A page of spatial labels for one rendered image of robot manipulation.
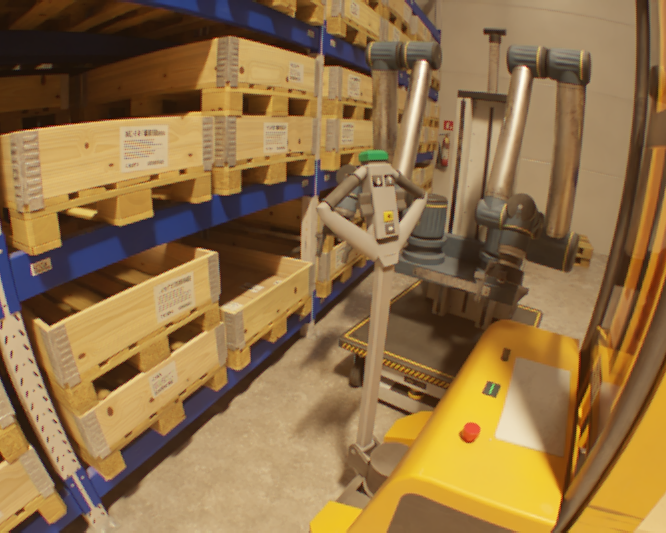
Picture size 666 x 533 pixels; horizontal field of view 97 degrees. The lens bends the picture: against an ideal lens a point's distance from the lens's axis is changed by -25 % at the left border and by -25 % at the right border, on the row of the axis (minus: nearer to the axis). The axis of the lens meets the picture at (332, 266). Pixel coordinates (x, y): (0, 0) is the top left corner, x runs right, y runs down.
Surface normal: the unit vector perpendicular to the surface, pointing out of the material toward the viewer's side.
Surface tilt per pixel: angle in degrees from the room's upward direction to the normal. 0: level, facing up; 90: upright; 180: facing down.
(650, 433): 90
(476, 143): 90
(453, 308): 90
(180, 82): 90
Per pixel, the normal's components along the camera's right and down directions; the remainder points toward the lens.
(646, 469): -0.56, 0.28
